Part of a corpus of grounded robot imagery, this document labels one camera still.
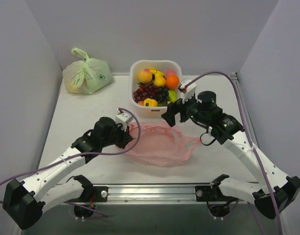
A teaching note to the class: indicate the aluminium rail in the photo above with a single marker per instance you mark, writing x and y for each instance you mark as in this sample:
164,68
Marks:
154,194
248,123

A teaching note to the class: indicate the orange tangerine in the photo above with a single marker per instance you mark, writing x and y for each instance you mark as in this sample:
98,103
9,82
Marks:
172,82

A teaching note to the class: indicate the aluminium right side rail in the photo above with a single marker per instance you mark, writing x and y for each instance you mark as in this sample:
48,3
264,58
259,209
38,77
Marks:
248,123

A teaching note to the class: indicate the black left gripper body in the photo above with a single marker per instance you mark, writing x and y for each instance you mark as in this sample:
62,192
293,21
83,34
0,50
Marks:
123,136

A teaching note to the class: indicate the yellow fruit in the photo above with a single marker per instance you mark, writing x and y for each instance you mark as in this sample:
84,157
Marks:
159,80

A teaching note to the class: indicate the dark blue grape bunch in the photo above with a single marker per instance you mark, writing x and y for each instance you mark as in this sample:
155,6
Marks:
162,95

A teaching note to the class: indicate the white plastic fruit basket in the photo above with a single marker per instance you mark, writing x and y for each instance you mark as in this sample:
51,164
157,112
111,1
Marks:
161,65

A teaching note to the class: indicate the pink plastic bag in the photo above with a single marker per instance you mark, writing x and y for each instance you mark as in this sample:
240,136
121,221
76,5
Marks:
160,145

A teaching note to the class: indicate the red grape bunch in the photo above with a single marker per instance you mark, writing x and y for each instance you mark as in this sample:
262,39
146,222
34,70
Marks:
144,92

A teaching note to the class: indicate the green pear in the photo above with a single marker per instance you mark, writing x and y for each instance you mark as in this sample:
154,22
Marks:
172,95

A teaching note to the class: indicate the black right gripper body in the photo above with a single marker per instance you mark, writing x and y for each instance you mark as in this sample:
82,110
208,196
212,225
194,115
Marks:
177,112

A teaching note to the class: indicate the green knotted plastic bag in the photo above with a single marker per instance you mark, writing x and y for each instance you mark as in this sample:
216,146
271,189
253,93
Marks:
87,75

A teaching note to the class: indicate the yellow banana bunch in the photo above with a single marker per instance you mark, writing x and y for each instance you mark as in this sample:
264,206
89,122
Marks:
154,71

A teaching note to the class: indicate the yellow bell pepper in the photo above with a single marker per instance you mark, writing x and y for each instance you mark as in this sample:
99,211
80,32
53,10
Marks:
150,102

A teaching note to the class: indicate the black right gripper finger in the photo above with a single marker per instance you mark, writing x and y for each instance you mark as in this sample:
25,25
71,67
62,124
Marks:
173,108
185,113

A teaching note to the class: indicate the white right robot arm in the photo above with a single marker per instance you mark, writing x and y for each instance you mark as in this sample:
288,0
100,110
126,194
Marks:
274,190

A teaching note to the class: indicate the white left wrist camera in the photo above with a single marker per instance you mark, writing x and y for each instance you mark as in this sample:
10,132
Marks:
123,118

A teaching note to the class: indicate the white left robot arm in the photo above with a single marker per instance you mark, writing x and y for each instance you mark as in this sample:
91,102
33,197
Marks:
25,201

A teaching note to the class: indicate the orange fruit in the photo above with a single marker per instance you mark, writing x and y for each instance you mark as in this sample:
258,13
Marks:
144,76

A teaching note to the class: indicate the aluminium front rail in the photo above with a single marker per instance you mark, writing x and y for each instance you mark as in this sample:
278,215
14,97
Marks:
154,194

